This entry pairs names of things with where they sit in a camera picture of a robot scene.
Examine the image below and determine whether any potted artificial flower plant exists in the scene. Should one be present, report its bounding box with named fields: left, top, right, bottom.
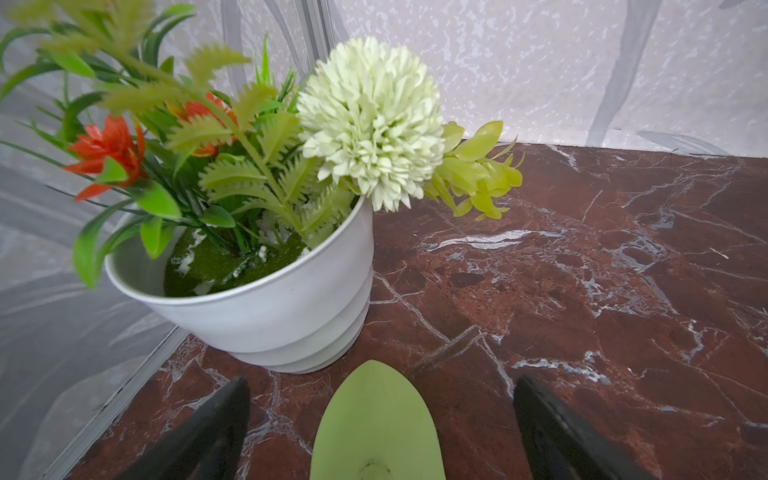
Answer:
left=1, top=1, right=523, bottom=374

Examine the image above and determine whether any green garden trowel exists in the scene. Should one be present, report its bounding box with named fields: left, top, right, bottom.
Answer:
left=309, top=360, right=446, bottom=479

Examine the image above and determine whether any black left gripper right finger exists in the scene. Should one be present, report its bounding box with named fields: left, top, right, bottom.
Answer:
left=513, top=375, right=654, bottom=479

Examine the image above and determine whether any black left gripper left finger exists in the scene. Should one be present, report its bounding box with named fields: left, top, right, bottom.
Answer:
left=118, top=377, right=250, bottom=479

